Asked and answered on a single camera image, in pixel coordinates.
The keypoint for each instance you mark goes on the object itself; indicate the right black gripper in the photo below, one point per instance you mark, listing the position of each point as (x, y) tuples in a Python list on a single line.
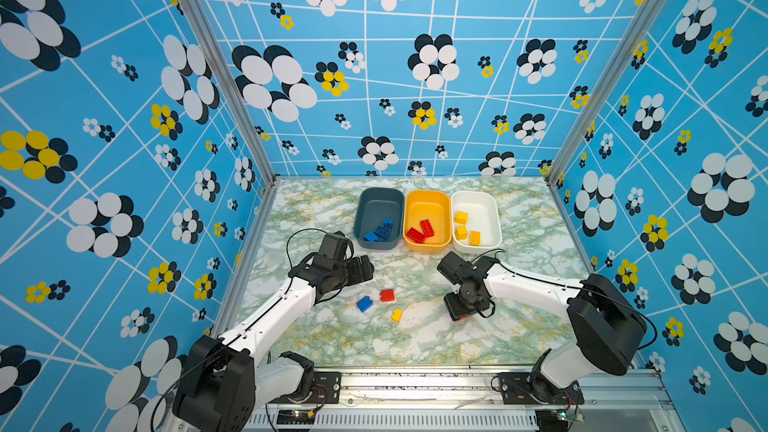
[(454, 311)]

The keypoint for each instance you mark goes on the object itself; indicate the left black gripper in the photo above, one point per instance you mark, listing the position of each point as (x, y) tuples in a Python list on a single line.
[(358, 276)]

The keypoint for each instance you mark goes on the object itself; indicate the light blue lego brick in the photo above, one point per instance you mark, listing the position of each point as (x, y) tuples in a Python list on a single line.
[(364, 304)]

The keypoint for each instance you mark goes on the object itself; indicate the orange yellow lego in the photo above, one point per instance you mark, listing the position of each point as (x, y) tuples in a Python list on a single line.
[(475, 239)]

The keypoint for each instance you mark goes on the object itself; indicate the small red lego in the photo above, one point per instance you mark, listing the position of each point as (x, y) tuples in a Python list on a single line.
[(387, 296)]

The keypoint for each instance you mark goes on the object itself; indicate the dark blue lego brick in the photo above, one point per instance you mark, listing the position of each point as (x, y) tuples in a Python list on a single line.
[(382, 232)]

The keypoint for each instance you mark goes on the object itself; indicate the white plastic bin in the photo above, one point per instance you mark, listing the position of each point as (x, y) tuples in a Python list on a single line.
[(483, 217)]

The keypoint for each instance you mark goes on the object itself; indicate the dark teal plastic bin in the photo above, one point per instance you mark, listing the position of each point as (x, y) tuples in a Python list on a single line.
[(376, 204)]

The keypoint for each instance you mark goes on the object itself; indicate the yellow plastic bin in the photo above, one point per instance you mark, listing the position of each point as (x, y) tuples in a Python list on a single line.
[(435, 207)]

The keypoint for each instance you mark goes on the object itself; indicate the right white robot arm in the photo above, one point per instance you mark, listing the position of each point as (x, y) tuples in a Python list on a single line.
[(607, 330)]

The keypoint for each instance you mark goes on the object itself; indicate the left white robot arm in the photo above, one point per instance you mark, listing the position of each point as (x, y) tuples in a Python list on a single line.
[(224, 380)]

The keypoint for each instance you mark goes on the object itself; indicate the right circuit board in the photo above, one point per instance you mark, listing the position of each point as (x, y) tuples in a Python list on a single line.
[(557, 420)]

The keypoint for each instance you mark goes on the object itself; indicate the circuit board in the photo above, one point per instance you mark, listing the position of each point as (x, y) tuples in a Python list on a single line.
[(296, 417), (557, 420)]

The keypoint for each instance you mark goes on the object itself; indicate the left circuit board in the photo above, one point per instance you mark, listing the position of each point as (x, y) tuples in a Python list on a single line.
[(296, 417)]

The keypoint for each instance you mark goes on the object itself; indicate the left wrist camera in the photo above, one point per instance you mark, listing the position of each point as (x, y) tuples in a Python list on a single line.
[(336, 247)]

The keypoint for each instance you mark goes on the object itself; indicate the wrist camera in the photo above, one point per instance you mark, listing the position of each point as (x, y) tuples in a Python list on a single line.
[(336, 247), (454, 268)]

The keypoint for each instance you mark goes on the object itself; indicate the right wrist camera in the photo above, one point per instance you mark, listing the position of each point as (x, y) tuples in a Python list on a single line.
[(454, 268)]

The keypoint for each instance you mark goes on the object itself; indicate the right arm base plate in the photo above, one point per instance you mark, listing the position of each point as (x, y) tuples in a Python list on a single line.
[(519, 388)]

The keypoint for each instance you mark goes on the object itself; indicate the aluminium front rail frame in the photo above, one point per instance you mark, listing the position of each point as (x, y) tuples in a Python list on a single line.
[(460, 398)]

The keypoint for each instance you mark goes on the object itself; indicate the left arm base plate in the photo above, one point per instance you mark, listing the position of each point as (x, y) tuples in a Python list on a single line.
[(324, 388)]

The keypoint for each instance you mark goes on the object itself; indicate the aluminium corner post left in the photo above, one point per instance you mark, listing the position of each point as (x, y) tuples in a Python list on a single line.
[(214, 56)]

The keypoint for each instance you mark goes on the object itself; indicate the aluminium corner post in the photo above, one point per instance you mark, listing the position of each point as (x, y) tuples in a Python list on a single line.
[(636, 31), (214, 56)]

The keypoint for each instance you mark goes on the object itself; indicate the aluminium corner post right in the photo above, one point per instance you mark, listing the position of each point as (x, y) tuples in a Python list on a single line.
[(636, 31)]

